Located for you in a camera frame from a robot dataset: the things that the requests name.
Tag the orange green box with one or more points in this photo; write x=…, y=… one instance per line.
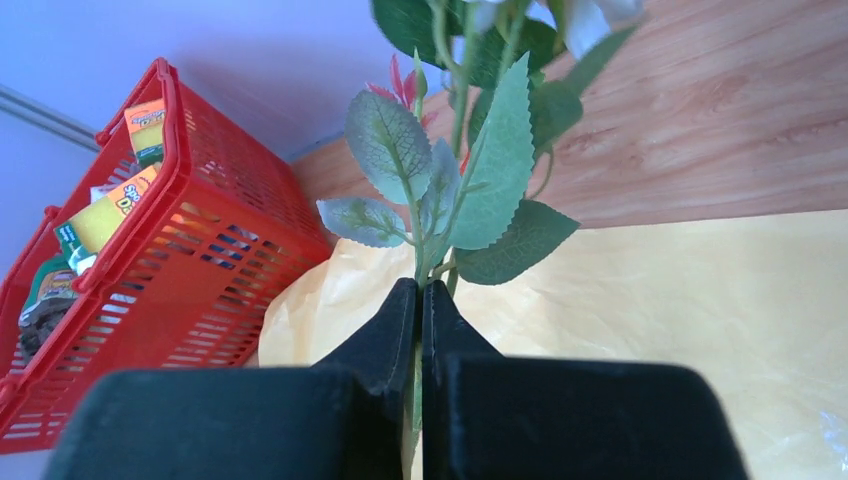
x=145, y=128

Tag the green scrub sponge box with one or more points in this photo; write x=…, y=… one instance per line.
x=79, y=253

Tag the orange wrapping paper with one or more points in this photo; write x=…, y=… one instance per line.
x=758, y=306

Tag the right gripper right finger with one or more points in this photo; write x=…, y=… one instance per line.
x=487, y=415

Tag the green round package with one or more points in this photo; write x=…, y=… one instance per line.
x=52, y=281

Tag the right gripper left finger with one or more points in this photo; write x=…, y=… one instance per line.
x=346, y=417

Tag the yellow sponge pack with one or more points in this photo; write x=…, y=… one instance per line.
x=101, y=219

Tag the pale pink rose stem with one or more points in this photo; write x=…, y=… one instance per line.
x=461, y=203

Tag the red plastic shopping basket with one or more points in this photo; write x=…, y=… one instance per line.
x=185, y=280

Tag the brown crumpled bag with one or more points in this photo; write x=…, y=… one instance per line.
x=37, y=323

